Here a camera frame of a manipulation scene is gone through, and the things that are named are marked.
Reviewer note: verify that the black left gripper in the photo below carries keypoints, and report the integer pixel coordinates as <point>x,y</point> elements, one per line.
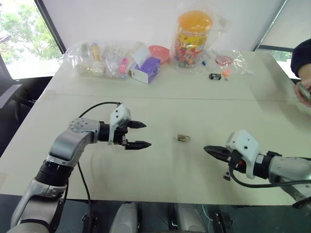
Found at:
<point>119,137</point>

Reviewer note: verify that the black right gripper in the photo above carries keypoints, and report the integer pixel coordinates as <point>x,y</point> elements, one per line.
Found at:
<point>235,162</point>

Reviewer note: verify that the handheld phone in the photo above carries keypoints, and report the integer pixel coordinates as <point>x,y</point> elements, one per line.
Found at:
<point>305,91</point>

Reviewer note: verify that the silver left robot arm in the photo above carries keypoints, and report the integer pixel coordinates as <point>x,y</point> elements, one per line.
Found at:
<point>65,145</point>

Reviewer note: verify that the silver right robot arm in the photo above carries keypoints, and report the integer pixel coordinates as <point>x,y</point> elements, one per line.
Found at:
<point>286,167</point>

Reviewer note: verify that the person's bare hand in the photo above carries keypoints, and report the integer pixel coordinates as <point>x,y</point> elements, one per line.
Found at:
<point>300,95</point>

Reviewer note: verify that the small brass padlock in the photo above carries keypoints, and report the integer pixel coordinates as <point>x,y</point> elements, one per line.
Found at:
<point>183,138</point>

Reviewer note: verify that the purple and white carton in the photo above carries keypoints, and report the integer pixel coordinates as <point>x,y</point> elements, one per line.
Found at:
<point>145,71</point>

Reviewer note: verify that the pink bottle in bag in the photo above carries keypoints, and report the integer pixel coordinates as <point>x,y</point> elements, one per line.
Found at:
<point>123,65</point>

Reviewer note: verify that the grey rounded shape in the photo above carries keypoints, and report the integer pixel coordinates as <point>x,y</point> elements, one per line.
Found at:
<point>189,218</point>
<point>125,218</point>

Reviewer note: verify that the small black box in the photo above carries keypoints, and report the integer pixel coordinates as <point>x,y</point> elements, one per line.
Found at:
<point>215,76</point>

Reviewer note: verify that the small orange object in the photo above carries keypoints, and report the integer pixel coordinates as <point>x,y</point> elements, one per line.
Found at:
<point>226,72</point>

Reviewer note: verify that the pink plastic bowl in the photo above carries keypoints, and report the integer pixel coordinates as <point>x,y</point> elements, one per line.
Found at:
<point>159,52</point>

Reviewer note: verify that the small clear bag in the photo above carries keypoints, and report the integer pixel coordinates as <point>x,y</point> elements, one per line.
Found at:
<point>239,63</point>

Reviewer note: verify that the red round item in bag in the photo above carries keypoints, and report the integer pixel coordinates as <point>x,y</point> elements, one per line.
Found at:
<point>224,60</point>

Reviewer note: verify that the yellow bottle in bag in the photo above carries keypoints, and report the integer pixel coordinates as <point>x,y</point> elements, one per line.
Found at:
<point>96,51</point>

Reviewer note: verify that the large clear bag of items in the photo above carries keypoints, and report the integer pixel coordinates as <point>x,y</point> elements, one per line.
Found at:
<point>80,54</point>

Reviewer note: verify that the orange-lidded candy jar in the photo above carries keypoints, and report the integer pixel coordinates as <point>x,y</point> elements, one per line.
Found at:
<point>192,38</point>

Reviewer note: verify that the clear bag around jar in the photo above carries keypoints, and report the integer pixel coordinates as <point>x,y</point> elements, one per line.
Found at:
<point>218,26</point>

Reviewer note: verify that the black chair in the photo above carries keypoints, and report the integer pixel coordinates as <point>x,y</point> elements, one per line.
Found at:
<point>14,102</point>

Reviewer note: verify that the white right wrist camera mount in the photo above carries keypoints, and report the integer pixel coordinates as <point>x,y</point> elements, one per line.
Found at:
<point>245,145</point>

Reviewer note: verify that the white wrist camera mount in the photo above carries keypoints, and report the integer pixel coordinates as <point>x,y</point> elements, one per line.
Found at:
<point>245,145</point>
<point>120,114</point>

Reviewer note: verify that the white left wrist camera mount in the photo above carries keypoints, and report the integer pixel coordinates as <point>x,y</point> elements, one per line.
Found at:
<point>120,114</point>

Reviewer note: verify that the grey window frame bar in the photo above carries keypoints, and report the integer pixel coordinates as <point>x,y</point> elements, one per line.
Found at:
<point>271,24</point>

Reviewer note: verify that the dark window frame bar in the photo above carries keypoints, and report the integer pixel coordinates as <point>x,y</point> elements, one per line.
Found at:
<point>49,26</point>

